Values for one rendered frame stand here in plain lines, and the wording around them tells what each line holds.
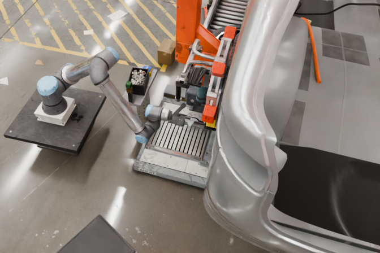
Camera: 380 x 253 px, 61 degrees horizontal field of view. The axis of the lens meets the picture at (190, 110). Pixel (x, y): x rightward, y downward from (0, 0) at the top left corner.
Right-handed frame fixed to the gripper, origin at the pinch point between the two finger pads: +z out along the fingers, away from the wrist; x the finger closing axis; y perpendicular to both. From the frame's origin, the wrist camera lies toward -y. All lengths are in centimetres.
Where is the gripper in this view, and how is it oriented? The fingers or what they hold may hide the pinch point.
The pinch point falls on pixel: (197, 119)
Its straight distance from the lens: 223.0
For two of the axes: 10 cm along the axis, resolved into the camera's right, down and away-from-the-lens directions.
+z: 9.7, 2.3, -1.2
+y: -2.2, 9.7, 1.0
